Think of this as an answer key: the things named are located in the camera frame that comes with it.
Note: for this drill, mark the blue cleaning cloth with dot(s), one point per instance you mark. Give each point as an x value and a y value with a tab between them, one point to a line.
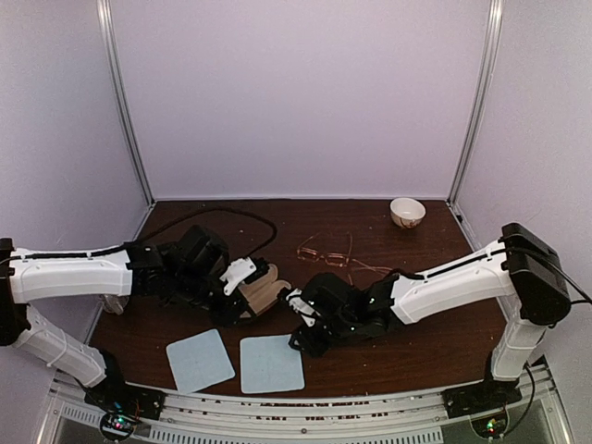
268	364
199	362

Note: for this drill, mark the front aluminium rail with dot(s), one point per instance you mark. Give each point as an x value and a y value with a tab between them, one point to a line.
418	416

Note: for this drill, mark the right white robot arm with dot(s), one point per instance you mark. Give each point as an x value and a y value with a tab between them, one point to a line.
518	265

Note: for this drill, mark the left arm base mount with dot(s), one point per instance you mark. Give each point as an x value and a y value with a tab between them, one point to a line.
124	405

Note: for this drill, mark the white ceramic bowl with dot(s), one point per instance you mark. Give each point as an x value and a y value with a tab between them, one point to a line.
406	212

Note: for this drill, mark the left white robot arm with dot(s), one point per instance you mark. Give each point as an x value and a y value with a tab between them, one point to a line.
196	269

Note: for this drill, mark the aluminium corner post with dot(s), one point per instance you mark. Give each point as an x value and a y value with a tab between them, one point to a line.
484	78
107	29

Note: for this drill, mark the pink thin frame glasses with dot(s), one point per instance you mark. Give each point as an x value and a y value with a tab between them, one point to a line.
357	265

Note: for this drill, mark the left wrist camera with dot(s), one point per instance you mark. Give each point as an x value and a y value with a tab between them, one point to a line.
242	270

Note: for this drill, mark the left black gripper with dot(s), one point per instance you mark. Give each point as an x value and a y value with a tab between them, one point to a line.
227	315

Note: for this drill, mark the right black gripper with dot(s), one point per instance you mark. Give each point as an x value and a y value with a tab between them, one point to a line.
311	345

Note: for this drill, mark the left aluminium corner post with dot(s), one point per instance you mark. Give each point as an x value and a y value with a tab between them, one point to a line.
107	29

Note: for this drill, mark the patterned white mug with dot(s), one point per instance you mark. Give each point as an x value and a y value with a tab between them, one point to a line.
113	304

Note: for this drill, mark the tan glasses case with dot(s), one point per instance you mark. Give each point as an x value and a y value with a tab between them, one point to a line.
262	294

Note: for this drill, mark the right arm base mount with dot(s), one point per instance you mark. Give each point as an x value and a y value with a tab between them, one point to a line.
487	403

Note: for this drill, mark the right aluminium corner post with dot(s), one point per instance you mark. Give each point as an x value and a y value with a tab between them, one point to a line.
484	78

